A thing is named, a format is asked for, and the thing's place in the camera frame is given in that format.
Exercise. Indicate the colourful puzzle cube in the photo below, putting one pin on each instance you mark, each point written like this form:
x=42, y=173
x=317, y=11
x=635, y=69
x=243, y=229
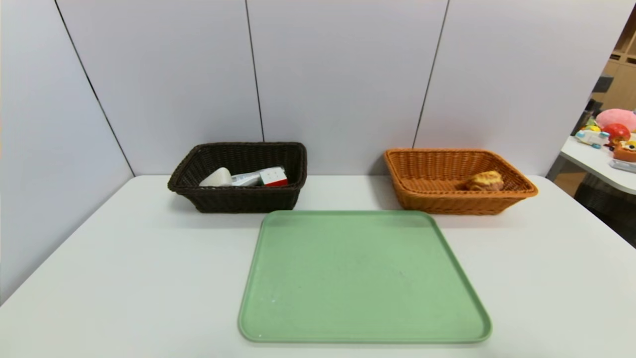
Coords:
x=274, y=175

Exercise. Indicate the pink plush toy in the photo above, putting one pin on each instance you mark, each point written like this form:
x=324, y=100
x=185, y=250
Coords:
x=618, y=118

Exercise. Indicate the orange wicker basket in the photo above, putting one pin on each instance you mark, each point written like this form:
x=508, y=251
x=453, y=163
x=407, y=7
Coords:
x=447, y=201

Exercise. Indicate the white and blue toy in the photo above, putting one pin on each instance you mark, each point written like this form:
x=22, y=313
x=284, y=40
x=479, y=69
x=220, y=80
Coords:
x=591, y=136

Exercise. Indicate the white plastic bottle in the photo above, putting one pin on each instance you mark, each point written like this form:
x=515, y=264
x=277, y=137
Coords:
x=246, y=179

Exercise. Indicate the red apple toy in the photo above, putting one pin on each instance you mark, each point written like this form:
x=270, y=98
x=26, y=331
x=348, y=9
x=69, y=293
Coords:
x=617, y=132

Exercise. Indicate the white side table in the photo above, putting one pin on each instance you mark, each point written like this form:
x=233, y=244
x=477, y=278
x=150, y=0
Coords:
x=594, y=159

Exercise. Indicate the dark woven bin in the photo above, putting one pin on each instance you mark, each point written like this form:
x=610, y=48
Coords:
x=603, y=206

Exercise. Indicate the dark brown wicker basket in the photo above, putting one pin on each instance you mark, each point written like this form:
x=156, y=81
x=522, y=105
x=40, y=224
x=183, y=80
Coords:
x=238, y=199

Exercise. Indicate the white soap bar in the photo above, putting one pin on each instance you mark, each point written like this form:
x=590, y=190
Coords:
x=216, y=178

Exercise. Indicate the wooden shelf unit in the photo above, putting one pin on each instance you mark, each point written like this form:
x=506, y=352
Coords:
x=623, y=84

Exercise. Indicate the pink topped round bun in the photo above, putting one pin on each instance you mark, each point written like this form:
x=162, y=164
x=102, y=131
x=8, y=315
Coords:
x=485, y=181

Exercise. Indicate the light green plastic tray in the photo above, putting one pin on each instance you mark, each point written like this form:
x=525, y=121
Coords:
x=362, y=283

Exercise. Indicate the orange toy figure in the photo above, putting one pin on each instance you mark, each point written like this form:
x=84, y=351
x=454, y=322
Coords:
x=626, y=150

